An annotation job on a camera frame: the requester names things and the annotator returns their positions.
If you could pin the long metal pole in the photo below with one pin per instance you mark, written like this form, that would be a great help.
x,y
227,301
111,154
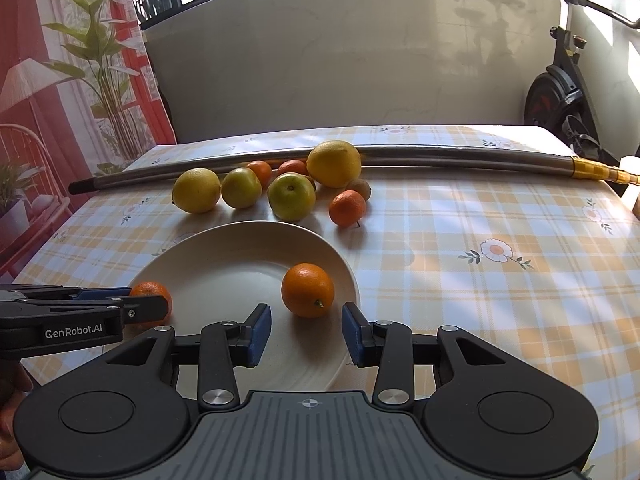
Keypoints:
x,y
450,155

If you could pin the person's left hand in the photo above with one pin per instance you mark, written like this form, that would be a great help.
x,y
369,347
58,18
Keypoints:
x,y
12,380

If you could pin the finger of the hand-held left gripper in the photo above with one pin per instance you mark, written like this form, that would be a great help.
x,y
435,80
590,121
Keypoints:
x,y
145,309
105,293

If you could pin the large yellow lemon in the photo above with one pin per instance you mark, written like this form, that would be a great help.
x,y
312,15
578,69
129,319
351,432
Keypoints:
x,y
333,163

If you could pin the yellow-green orange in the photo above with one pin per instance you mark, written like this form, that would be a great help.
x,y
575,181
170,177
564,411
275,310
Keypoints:
x,y
241,187
291,196

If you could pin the navel orange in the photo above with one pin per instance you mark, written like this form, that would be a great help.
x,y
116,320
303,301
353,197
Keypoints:
x,y
307,290

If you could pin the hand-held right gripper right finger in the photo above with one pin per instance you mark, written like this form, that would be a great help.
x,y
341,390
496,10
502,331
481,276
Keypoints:
x,y
351,332

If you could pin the printed plant curtain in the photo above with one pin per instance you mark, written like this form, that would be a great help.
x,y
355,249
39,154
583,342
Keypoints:
x,y
50,110

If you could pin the black exercise bike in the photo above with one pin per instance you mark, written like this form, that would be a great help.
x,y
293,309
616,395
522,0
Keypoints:
x,y
550,100

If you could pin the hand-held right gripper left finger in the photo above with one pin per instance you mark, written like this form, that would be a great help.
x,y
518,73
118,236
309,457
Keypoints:
x,y
261,335

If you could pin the white plate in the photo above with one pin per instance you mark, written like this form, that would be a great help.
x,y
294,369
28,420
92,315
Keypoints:
x,y
225,270

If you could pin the orange tangerine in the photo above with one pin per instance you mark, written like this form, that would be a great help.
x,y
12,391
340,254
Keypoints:
x,y
261,170
150,290
292,166
347,207

